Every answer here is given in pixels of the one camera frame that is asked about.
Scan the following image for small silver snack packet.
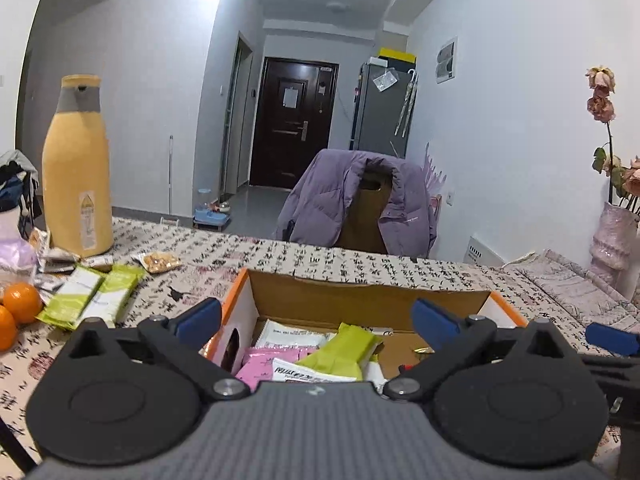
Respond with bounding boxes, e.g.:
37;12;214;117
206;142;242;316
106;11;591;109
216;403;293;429
37;252;81;275
34;274;67;306

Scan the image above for folded patterned cloth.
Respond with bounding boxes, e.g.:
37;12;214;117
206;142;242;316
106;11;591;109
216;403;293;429
502;249;640;333

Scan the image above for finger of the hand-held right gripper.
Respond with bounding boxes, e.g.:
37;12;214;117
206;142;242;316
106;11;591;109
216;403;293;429
585;322;640;356
580;354;640;395

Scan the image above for green snack bar packet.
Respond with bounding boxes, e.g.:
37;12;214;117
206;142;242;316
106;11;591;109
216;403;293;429
295;322;384;379

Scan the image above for pale plastic bag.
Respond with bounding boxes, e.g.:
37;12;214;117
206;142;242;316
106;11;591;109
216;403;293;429
0;207;39;286

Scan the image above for grey refrigerator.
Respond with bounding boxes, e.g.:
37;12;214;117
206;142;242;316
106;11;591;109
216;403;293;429
350;62;417;158

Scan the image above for wooden chair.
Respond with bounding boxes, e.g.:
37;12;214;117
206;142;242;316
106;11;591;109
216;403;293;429
335;172;396;255

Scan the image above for heap of grey clothes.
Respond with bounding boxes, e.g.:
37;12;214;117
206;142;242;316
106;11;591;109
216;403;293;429
0;149;42;241

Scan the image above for white seed crisp packet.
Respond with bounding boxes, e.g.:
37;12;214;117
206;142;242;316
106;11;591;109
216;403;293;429
272;358;359;384

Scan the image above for dark entrance door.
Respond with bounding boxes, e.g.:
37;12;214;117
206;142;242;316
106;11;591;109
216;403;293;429
249;56;340;191

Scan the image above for purple padded jacket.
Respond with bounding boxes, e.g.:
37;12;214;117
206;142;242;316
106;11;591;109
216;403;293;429
275;149;437;260

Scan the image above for tangerine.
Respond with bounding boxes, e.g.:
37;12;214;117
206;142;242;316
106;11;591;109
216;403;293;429
0;305;18;352
2;282;44;325

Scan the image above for yellow insulated bottle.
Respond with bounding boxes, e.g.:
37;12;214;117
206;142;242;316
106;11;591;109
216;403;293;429
41;75;115;257

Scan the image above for white wall radiator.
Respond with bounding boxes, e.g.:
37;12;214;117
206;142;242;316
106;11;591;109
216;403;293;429
463;235;506;268

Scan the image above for pink textured vase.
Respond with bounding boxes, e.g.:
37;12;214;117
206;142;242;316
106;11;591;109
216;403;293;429
589;201;640;275

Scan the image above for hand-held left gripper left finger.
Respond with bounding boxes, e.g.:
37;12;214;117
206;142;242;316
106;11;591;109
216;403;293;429
67;297;250;401

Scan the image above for green white snack bar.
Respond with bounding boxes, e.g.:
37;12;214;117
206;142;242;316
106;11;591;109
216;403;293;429
37;265;106;331
82;265;147;325

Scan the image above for pink snack packet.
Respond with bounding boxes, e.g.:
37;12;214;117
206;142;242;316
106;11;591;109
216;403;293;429
235;347;317;387

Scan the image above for white folded umbrella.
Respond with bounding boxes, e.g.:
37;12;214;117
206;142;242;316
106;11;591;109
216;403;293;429
395;69;418;137

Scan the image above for glass side door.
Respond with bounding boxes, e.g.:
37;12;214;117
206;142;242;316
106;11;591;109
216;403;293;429
220;31;254;196

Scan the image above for dried pink roses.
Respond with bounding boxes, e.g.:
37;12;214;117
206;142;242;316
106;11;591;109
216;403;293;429
586;65;640;211

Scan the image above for small clear nut packet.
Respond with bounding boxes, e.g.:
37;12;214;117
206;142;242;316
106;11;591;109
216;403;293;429
132;251;184;275

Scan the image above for white orange snack packet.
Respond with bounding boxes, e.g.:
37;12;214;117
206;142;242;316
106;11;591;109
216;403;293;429
252;319;332;349

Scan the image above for yellow black box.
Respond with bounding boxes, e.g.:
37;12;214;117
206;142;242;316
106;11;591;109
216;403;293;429
377;47;417;66

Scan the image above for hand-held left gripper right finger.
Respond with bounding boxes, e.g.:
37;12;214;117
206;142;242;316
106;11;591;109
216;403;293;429
384;298;568;401

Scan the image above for red cardboard box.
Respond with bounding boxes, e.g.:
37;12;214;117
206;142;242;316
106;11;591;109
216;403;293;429
200;267;528;396

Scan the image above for pet water feeder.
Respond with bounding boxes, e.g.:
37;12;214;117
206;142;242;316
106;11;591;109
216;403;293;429
193;189;231;227

